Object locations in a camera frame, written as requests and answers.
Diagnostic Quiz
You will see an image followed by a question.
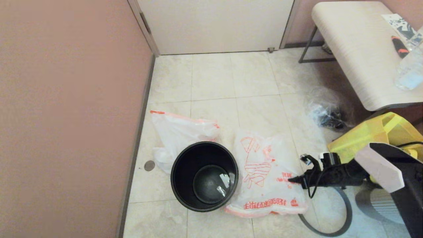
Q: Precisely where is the orange print plastic bag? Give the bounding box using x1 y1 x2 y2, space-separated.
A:
225 131 309 218

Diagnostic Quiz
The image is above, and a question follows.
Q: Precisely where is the dark grey bin ring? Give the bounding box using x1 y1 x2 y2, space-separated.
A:
298 186 353 237

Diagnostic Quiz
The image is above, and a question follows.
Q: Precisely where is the white plastic bag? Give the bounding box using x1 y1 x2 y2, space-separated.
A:
150 111 221 174

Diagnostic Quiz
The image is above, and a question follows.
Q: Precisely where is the yellow fabric tote bag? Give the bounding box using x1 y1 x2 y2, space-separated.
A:
327 112 423 166

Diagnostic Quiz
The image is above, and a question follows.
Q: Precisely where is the clear bag with dark items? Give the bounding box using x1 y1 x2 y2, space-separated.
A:
306 87 356 131

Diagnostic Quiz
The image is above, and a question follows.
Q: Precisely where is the black round trash bin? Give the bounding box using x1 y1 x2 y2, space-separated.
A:
170 141 239 212

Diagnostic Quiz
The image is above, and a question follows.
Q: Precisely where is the white ribbed cylinder object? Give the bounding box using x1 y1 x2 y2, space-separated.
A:
355 184 406 226

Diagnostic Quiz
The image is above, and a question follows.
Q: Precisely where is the clear plastic bottle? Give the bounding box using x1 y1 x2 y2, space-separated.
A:
394 26 423 91

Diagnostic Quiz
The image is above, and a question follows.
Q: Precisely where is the beige wood grain table top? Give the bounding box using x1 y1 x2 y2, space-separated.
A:
311 2 423 112

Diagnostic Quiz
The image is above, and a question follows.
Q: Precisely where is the short dark grey baseboard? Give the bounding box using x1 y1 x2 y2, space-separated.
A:
284 40 324 49

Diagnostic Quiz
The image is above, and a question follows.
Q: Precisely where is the black and orange tool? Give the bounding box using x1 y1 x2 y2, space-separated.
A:
391 36 409 59

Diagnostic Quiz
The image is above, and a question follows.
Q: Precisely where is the black and white printed leaflet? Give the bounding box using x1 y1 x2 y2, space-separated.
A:
381 14 417 42

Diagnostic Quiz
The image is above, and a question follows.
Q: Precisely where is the long dark grey baseboard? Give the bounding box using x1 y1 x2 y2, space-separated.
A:
116 54 156 238

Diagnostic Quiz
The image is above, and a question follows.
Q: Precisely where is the white door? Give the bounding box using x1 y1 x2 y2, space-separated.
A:
137 0 294 55

